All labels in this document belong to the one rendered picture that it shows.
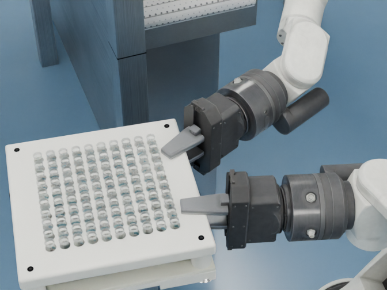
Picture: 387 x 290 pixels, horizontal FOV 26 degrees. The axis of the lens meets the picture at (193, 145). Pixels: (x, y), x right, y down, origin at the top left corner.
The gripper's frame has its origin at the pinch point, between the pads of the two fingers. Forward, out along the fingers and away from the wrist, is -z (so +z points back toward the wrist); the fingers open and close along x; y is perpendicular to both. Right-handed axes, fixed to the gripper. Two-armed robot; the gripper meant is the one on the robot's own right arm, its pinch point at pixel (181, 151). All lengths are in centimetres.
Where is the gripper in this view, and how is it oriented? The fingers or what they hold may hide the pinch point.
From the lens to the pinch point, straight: 117.8
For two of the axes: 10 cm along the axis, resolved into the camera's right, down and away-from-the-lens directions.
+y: -7.1, -5.0, 5.0
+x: -0.2, 7.2, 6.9
